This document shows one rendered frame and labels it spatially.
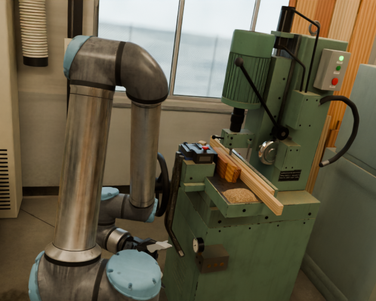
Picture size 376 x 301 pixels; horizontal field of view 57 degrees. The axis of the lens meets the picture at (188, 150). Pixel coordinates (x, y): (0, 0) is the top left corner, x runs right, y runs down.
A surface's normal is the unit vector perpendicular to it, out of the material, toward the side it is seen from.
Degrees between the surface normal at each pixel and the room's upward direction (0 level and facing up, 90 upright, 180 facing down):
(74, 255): 30
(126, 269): 5
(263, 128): 90
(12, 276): 0
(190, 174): 90
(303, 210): 90
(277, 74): 90
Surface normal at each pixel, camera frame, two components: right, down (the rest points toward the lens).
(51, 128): 0.28, 0.40
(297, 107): -0.93, 0.00
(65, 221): -0.27, 0.06
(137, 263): 0.22, -0.90
